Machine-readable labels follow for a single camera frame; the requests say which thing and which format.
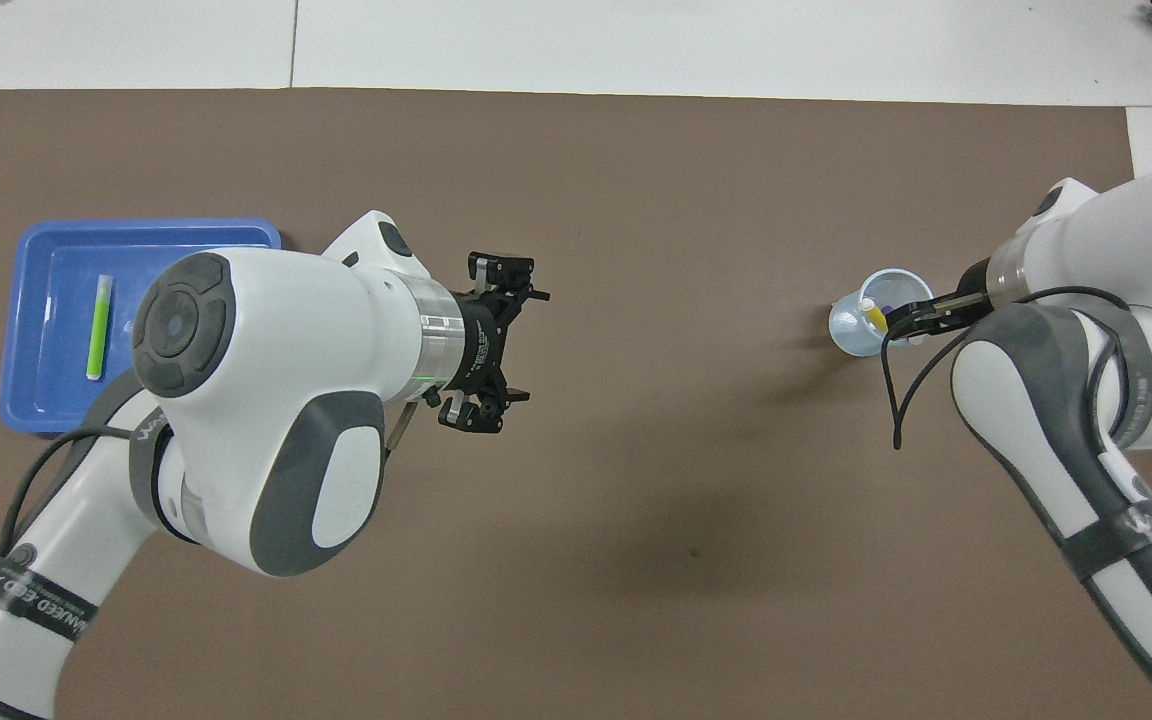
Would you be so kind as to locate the brown table mat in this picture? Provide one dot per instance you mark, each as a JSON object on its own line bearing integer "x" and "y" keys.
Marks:
{"x": 636, "y": 500}

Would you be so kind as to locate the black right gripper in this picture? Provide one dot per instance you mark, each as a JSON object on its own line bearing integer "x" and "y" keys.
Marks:
{"x": 978, "y": 282}

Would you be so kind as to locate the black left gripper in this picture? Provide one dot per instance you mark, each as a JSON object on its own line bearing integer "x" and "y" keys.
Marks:
{"x": 484, "y": 345}

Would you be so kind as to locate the green pen with white cap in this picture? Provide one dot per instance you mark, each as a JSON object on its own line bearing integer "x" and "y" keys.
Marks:
{"x": 99, "y": 330}

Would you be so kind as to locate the blue plastic tray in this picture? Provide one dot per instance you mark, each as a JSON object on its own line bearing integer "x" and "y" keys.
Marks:
{"x": 46, "y": 300}

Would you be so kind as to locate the clear plastic cup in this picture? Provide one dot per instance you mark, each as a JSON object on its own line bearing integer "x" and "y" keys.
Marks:
{"x": 848, "y": 335}

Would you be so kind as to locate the yellow pen with white cap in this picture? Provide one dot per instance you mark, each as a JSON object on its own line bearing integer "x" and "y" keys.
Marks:
{"x": 874, "y": 315}

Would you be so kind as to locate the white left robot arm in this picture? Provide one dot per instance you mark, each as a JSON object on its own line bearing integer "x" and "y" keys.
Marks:
{"x": 286, "y": 400}

